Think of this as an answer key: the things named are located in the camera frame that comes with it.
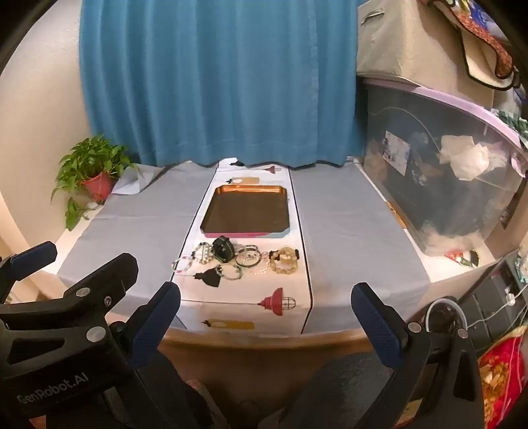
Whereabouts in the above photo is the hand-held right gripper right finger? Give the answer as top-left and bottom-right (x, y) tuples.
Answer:
(284, 281), (485, 429)

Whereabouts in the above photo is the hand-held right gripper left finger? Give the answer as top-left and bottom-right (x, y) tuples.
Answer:
(105, 281), (232, 429)

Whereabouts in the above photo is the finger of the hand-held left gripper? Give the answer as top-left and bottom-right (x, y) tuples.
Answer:
(0, 252), (139, 380)
(0, 241), (58, 298)

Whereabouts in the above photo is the silver chain bracelet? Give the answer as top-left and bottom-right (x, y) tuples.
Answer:
(192, 243), (215, 265)

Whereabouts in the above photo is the green white bead bracelet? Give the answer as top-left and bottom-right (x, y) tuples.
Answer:
(215, 264), (243, 281)

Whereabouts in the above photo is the black wrist watch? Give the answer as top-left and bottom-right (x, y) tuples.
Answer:
(212, 235), (236, 262)

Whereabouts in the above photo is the dark green bangle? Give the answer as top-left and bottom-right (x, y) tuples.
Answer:
(235, 251), (262, 269)

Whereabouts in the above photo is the beige wooden bead bracelet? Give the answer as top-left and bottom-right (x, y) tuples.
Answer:
(269, 247), (300, 275)

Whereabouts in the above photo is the copper tray with pink rim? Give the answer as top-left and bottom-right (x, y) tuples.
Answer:
(199, 184), (290, 240)

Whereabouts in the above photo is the grey tablecloth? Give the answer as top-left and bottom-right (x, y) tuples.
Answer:
(57, 159), (432, 326)

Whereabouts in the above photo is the round white-rimmed black object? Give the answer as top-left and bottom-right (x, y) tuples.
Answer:
(425, 297), (469, 335)

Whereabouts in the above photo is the white lamp-print table runner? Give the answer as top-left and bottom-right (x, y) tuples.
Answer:
(163, 158), (316, 336)

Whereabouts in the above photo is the green plant in red pot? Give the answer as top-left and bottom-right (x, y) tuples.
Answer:
(51, 134), (139, 232)

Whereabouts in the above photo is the red green packet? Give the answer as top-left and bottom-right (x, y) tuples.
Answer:
(445, 249), (481, 269)

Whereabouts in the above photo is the black drawer unit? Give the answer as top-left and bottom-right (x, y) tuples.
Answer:
(458, 256), (528, 359)

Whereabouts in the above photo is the clear storage bin purple lid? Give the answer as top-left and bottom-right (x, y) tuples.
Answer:
(360, 76), (528, 257)

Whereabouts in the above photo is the red floral blanket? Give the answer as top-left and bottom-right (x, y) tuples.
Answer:
(478, 326), (528, 429)

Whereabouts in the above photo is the teal box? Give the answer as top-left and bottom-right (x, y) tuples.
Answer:
(513, 251), (528, 285)

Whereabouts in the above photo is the white label card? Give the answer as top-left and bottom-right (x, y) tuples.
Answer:
(381, 131), (411, 172)

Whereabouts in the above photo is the white crumpled cloth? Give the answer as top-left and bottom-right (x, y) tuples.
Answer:
(438, 134), (508, 181)

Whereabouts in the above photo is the blue curtain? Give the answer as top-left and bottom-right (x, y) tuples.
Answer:
(79, 0), (366, 168)

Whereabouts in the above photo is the green checkered cloth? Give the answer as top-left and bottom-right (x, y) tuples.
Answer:
(491, 108), (528, 145)

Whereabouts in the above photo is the beige fabric storage box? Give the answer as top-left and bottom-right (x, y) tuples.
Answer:
(355, 0), (496, 106)

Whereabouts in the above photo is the cream bag with floral trim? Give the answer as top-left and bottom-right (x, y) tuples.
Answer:
(421, 0), (522, 91)

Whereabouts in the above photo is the white charger with cable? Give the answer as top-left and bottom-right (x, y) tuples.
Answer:
(474, 289), (528, 320)

